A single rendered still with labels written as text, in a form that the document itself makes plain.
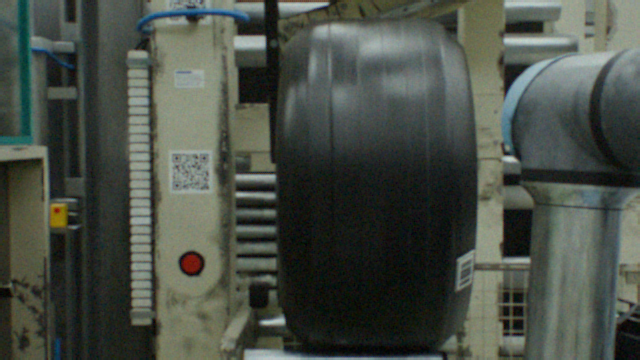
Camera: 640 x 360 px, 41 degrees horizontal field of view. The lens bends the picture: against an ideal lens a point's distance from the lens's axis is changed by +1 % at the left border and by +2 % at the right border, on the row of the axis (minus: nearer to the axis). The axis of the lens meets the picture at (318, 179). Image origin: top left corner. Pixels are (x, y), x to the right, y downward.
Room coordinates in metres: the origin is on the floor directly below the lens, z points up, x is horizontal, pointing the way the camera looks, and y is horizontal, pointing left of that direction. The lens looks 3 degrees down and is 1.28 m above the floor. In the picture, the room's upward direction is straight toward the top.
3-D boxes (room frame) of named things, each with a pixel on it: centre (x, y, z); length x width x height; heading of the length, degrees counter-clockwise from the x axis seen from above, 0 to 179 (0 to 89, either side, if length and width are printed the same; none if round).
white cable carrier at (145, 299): (1.49, 0.31, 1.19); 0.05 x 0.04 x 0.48; 179
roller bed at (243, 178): (1.92, 0.18, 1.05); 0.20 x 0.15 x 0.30; 89
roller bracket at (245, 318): (1.54, 0.14, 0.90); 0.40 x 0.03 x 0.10; 179
